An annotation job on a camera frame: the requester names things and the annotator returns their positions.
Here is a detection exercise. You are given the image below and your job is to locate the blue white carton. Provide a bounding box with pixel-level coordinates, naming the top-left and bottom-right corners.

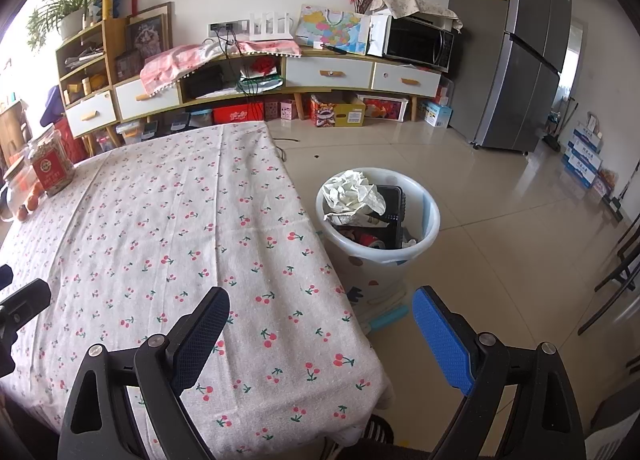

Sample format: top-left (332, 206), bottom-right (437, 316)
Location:
top-left (567, 137), bottom-right (601, 168)
top-left (572, 125), bottom-right (603, 148)
top-left (562, 153), bottom-right (598, 188)

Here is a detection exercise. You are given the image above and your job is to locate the wooden shelf cabinet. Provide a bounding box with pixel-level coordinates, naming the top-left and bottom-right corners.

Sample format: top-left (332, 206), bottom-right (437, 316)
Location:
top-left (55, 18), bottom-right (128, 138)

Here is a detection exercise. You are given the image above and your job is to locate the floral cloth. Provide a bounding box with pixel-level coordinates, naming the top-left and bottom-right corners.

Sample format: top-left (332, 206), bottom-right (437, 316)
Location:
top-left (370, 0), bottom-right (463, 31)

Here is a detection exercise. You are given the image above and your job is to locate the white paper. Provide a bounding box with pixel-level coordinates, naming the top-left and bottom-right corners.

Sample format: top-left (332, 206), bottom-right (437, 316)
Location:
top-left (322, 170), bottom-right (387, 216)

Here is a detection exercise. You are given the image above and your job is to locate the mop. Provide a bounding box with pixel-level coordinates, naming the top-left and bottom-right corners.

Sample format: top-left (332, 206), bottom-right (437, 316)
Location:
top-left (602, 183), bottom-right (631, 221)

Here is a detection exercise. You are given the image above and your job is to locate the purple cloth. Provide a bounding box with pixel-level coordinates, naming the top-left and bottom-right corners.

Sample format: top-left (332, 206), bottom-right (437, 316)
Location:
top-left (42, 85), bottom-right (66, 126)

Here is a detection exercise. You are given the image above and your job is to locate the colourful cardboard box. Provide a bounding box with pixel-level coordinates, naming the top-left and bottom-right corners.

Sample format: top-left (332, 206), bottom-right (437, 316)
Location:
top-left (309, 94), bottom-right (366, 128)

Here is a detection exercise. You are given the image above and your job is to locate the black slotted object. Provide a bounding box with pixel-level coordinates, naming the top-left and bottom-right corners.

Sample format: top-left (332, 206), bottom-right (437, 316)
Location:
top-left (367, 415), bottom-right (396, 443)

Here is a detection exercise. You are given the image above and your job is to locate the black microwave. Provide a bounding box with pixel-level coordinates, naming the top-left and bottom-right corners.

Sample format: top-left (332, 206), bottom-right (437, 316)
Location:
top-left (382, 15), bottom-right (455, 72)

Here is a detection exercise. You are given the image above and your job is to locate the red flat box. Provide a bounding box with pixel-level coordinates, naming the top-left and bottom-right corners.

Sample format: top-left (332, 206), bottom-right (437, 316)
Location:
top-left (212, 105), bottom-right (265, 126)

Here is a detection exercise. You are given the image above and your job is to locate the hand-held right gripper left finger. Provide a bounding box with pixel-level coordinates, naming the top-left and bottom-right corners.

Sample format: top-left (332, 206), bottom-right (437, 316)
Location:
top-left (57, 286), bottom-right (231, 460)

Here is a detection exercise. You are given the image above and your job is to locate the blue white box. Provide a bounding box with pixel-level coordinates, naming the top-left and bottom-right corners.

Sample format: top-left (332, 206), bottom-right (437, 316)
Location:
top-left (422, 100), bottom-right (453, 128)

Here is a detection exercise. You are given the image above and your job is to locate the light blue plastic handle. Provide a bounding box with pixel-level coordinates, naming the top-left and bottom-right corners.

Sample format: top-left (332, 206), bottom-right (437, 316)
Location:
top-left (370, 304), bottom-right (411, 329)

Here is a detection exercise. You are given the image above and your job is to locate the white crate red picture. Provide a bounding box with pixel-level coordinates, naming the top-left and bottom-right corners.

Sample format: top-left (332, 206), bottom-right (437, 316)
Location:
top-left (357, 95), bottom-right (411, 120)

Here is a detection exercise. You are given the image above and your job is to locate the bundle of cables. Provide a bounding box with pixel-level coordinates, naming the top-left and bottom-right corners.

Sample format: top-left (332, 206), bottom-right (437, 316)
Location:
top-left (220, 30), bottom-right (281, 107)

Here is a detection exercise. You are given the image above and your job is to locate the red label nut jar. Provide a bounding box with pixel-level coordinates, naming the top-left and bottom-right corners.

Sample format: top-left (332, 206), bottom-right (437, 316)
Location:
top-left (27, 125), bottom-right (76, 197)

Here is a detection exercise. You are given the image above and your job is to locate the black electronic box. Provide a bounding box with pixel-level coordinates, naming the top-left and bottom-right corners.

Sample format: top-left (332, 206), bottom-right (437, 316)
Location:
top-left (180, 64), bottom-right (224, 96)

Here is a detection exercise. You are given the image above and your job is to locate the potted green plant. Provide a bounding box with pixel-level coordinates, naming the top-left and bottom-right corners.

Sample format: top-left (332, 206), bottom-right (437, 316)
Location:
top-left (27, 0), bottom-right (118, 54)

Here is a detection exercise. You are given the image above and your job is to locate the black floor cable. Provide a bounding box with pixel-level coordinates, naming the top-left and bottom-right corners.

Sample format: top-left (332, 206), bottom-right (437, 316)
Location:
top-left (272, 137), bottom-right (301, 162)

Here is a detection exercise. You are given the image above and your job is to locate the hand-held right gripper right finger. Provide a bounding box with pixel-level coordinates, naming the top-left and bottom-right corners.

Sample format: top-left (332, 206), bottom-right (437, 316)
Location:
top-left (411, 285), bottom-right (586, 460)

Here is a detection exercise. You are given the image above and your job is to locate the broom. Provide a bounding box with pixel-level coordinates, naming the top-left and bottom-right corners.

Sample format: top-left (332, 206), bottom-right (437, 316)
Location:
top-left (542, 98), bottom-right (576, 151)

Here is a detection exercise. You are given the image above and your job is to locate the black plastic tray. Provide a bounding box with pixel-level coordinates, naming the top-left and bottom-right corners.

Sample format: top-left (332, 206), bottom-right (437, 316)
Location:
top-left (375, 184), bottom-right (407, 250)

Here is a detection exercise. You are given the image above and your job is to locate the map print bag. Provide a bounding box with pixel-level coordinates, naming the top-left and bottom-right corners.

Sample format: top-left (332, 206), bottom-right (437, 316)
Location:
top-left (295, 4), bottom-right (371, 48)

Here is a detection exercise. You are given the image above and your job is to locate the white picket fence rack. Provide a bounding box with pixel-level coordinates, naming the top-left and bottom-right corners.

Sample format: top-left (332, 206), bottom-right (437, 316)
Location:
top-left (248, 10), bottom-right (295, 41)

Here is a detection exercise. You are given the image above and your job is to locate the grey refrigerator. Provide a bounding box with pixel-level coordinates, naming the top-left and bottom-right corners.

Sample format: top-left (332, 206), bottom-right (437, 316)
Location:
top-left (447, 0), bottom-right (573, 151)

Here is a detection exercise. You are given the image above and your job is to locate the low wooden white cabinet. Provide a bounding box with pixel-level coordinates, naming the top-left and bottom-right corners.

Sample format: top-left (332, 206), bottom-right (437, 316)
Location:
top-left (115, 48), bottom-right (443, 123)

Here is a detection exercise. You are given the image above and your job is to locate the cherry print tablecloth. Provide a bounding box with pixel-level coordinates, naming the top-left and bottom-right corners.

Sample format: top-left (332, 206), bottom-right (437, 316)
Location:
top-left (0, 121), bottom-right (393, 451)

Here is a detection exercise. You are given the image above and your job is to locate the pink cloth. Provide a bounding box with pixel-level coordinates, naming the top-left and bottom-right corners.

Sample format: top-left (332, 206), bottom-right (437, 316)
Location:
top-left (140, 39), bottom-right (303, 96)

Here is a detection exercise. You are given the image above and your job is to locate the dark wooden chair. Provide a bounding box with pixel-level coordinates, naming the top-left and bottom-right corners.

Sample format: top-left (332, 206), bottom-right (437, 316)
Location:
top-left (577, 215), bottom-right (640, 336)

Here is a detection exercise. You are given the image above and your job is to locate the framed picture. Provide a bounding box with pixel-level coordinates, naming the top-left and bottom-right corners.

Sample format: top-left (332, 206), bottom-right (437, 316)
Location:
top-left (125, 2), bottom-right (173, 61)

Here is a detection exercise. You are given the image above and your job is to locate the clear glass jar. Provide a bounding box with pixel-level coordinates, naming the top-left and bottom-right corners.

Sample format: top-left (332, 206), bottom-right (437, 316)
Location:
top-left (0, 155), bottom-right (38, 222)

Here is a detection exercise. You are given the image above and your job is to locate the wall power strip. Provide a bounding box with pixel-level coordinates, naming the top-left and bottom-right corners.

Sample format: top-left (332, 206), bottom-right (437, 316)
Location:
top-left (207, 20), bottom-right (249, 36)

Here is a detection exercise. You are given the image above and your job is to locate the white patterned trash bin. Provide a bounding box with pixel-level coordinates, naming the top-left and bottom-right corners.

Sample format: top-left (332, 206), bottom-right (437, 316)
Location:
top-left (316, 167), bottom-right (441, 306)

